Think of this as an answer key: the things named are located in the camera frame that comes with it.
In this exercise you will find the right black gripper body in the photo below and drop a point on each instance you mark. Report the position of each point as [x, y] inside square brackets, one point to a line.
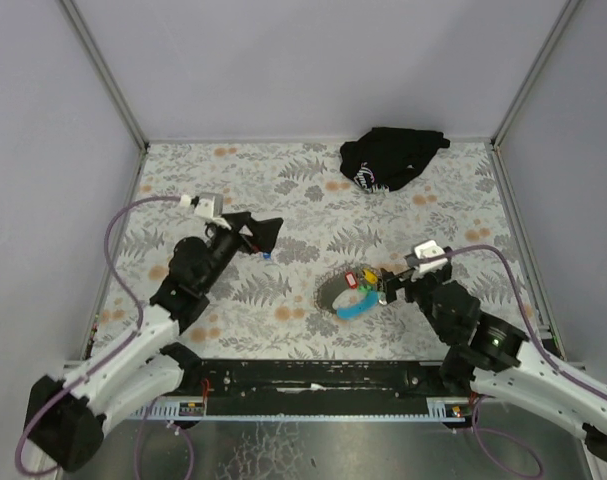
[400, 284]

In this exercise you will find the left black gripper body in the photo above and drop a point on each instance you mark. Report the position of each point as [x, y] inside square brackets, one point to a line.
[241, 231]

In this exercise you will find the red key tag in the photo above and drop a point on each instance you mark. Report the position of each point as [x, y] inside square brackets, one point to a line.
[351, 280]

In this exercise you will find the grey keyring with blue handle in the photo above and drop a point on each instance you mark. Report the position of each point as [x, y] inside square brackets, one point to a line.
[332, 294]

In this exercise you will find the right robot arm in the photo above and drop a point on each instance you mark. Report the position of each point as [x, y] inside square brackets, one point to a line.
[491, 357]

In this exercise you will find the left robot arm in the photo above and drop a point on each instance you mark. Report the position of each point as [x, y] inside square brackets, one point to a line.
[68, 417]

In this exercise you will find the floral table mat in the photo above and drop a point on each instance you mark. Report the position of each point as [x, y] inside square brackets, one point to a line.
[265, 309]

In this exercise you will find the black cloth bag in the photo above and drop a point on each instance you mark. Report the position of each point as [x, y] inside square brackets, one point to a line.
[387, 158]

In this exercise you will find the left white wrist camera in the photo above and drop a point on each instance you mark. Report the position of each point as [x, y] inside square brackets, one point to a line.
[208, 206]

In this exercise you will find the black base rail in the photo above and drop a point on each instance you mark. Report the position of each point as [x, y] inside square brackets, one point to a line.
[220, 378]

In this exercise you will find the white cable duct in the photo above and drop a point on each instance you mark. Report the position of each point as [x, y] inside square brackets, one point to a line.
[310, 406]

